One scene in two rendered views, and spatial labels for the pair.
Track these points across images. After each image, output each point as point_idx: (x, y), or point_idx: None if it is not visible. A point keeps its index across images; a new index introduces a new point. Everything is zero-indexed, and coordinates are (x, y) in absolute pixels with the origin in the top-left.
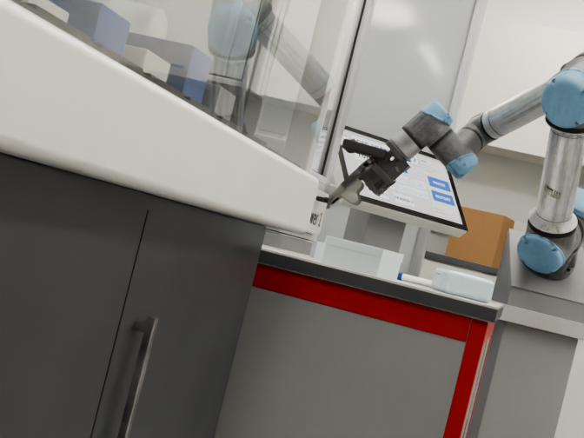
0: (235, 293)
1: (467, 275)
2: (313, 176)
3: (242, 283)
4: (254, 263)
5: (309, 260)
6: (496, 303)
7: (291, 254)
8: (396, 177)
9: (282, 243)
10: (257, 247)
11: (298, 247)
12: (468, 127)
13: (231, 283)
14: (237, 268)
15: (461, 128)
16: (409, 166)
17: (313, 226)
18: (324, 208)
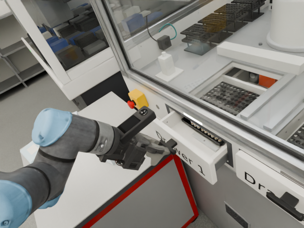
0: (83, 103)
1: (29, 143)
2: (59, 84)
3: (84, 103)
4: (83, 101)
5: (78, 112)
6: (37, 213)
7: (92, 113)
8: (112, 159)
9: (225, 169)
10: (81, 97)
11: (290, 217)
12: (17, 169)
13: (80, 99)
14: (79, 97)
15: (29, 167)
16: (99, 158)
17: (187, 161)
18: (205, 167)
